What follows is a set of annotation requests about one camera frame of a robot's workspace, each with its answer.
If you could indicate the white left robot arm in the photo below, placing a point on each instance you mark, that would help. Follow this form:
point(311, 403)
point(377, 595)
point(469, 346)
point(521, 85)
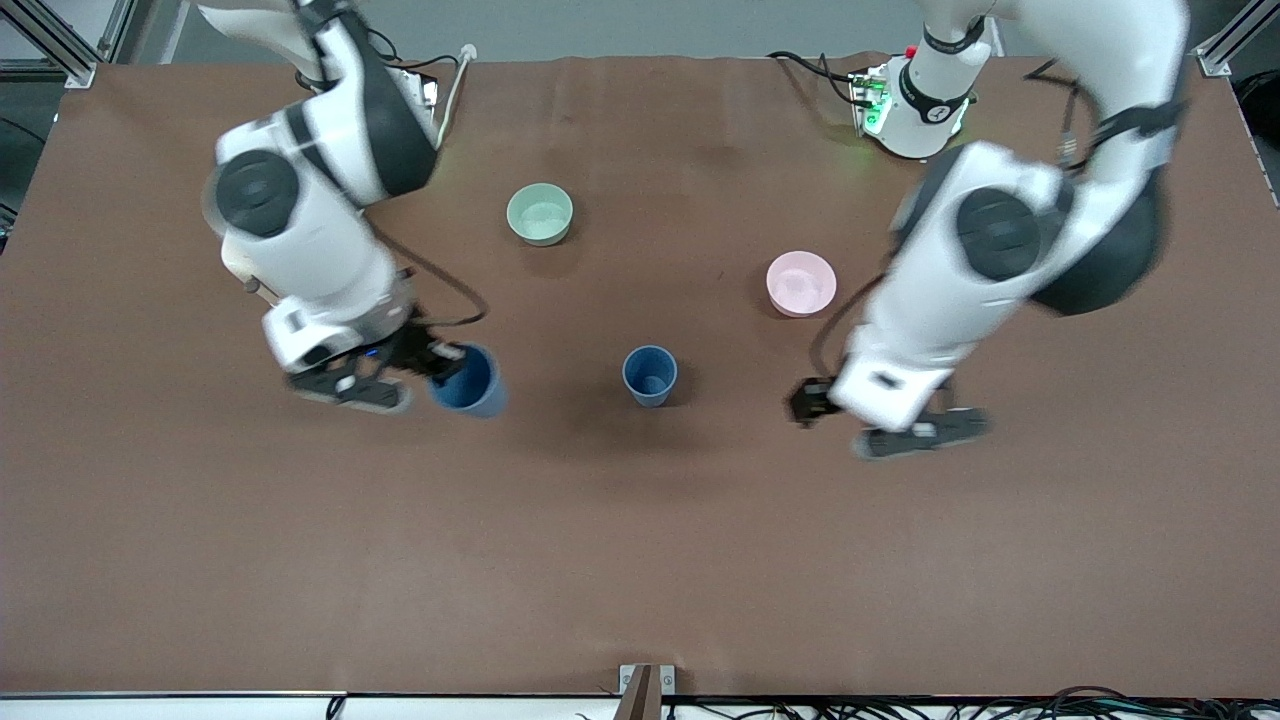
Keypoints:
point(1000, 240)

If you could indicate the cream white toaster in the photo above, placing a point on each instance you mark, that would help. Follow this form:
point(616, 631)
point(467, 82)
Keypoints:
point(240, 270)

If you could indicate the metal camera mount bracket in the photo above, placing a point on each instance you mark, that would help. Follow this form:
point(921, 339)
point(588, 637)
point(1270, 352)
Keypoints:
point(640, 690)

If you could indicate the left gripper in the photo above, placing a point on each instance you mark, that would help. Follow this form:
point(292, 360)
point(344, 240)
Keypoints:
point(808, 401)

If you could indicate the pink bowl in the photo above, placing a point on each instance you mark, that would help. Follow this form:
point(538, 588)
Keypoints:
point(800, 283)

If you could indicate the aluminium frame profile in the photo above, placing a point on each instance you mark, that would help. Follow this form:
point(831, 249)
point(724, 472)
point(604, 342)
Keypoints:
point(60, 50)
point(1225, 50)

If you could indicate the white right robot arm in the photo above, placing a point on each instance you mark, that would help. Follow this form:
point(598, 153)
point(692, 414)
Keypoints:
point(300, 220)

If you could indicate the blue plastic cup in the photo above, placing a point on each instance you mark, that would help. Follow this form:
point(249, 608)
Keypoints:
point(650, 375)
point(470, 385)

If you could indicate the green bowl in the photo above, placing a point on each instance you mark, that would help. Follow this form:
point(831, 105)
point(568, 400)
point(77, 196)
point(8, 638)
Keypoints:
point(540, 215)

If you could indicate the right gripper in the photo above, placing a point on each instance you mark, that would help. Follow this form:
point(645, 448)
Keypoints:
point(412, 351)

